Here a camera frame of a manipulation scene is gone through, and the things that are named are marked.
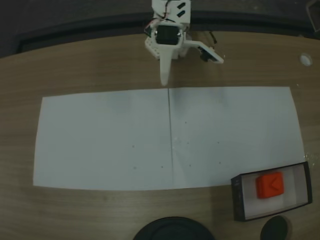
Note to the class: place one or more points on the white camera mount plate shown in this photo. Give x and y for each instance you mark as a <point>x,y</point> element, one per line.
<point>211,53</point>

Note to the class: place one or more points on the black lamp stand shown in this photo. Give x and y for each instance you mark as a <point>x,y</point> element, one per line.
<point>173,230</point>

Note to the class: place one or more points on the brown cardboard box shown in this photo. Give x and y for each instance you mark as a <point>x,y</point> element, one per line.
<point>272,207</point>

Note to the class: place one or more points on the small white round cap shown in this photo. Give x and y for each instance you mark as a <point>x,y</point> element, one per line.
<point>305,60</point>

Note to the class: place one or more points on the orange cube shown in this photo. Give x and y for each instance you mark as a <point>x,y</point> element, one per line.
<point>270,185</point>

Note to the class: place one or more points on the white paper sheet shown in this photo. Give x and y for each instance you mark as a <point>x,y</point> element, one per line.
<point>100,142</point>
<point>237,137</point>

